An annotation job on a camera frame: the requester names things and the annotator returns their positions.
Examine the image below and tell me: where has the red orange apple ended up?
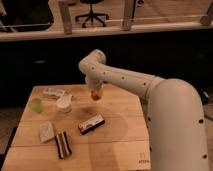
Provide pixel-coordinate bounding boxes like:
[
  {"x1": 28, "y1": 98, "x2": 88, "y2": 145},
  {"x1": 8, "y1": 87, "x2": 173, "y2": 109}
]
[{"x1": 91, "y1": 90, "x2": 101, "y2": 101}]

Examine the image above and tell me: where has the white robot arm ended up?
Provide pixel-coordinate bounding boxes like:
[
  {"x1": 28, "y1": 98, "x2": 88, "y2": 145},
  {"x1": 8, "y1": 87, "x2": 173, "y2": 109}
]
[{"x1": 79, "y1": 49, "x2": 210, "y2": 171}]

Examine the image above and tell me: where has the green plastic cup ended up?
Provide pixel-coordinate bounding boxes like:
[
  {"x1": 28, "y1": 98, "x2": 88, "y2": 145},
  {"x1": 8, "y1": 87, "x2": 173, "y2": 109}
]
[{"x1": 29, "y1": 98, "x2": 43, "y2": 113}]

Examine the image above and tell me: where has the black white red box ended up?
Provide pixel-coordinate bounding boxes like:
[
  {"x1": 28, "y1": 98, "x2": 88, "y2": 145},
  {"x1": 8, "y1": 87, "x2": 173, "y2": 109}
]
[{"x1": 78, "y1": 114, "x2": 105, "y2": 135}]

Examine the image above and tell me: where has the brown striped chocolate bar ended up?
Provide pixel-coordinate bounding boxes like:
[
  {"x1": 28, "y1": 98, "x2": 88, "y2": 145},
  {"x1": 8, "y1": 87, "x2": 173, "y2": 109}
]
[{"x1": 55, "y1": 132, "x2": 72, "y2": 159}]

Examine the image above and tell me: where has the black office chair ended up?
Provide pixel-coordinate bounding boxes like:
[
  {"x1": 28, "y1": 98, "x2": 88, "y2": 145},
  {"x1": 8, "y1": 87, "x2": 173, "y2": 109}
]
[{"x1": 75, "y1": 0, "x2": 109, "y2": 28}]

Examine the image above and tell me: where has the dark low cabinet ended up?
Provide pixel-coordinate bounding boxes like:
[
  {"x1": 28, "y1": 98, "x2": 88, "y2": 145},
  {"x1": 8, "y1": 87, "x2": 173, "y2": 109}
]
[{"x1": 0, "y1": 29, "x2": 213, "y2": 107}]

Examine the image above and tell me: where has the wooden post middle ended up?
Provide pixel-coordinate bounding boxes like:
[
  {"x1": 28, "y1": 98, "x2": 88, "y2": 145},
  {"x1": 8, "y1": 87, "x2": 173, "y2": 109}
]
[{"x1": 122, "y1": 0, "x2": 134, "y2": 31}]

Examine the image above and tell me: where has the wooden post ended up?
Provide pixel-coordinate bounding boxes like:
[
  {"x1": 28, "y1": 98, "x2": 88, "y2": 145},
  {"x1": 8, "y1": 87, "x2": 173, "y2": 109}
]
[
  {"x1": 58, "y1": 0, "x2": 72, "y2": 34},
  {"x1": 122, "y1": 0, "x2": 134, "y2": 31},
  {"x1": 200, "y1": 2, "x2": 213, "y2": 26}
]

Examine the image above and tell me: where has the wooden post left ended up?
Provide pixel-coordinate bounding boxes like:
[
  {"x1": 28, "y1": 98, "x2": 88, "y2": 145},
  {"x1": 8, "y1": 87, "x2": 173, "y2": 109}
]
[{"x1": 58, "y1": 0, "x2": 72, "y2": 34}]

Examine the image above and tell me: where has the wooden post right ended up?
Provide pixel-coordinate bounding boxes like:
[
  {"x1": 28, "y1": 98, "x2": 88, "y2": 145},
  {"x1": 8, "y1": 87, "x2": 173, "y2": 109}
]
[{"x1": 200, "y1": 2, "x2": 213, "y2": 26}]

